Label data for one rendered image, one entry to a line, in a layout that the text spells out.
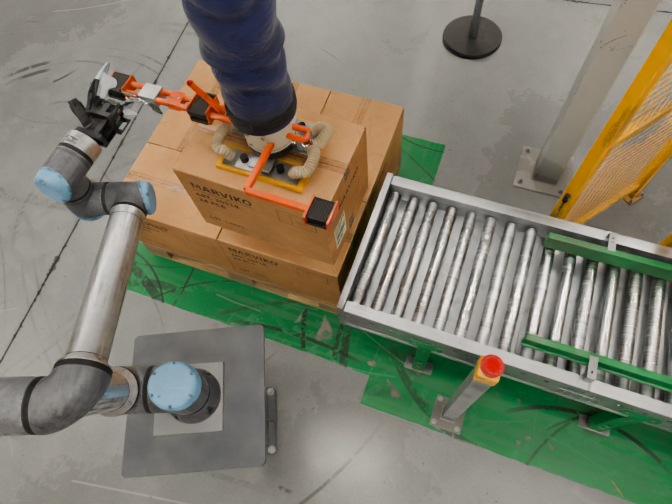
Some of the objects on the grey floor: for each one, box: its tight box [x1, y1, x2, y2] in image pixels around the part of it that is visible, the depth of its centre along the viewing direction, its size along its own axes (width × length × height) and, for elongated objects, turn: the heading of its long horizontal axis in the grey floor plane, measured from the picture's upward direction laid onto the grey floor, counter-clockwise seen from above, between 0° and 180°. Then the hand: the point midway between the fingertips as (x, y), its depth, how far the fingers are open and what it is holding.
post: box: [440, 355, 500, 423], centre depth 200 cm, size 7×7×100 cm
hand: (119, 81), depth 139 cm, fingers open, 14 cm apart
